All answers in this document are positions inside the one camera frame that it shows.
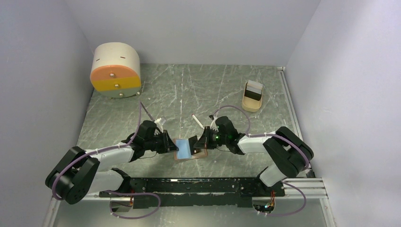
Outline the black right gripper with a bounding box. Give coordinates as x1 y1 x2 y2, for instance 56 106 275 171
193 126 228 149

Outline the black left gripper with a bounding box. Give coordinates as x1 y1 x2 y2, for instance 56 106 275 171
144 130 179 154

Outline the pink leather card holder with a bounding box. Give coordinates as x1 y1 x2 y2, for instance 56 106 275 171
173 139 208 161

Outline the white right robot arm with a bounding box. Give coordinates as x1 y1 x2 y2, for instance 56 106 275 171
194 116 314 196

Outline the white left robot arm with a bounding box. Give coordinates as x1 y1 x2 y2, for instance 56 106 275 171
45 120 179 204

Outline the white pen with red cap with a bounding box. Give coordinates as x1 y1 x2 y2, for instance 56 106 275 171
191 114 204 129

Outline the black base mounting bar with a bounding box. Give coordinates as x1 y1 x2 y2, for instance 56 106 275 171
100 177 286 209

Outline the beige oval tray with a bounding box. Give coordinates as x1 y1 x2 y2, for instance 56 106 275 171
242 84 263 113

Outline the round beige drawer box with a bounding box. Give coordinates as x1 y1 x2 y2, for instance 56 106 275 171
90 42 142 98

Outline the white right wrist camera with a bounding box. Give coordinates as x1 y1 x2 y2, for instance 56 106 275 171
209 114 218 131

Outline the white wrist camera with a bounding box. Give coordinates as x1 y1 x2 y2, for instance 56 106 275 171
209 114 218 131
155 117 166 128

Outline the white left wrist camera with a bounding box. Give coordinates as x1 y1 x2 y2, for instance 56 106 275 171
155 117 166 128

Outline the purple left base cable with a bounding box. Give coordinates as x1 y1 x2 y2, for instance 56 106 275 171
103 190 162 220

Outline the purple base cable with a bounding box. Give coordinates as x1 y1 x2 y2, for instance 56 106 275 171
103 190 162 220
257 180 307 218

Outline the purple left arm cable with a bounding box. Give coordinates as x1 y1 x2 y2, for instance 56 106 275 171
51 101 156 201

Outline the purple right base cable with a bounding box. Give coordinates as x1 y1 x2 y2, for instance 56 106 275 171
257 180 307 218

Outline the aluminium frame rail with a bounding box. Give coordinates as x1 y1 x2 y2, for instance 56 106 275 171
277 67 328 199

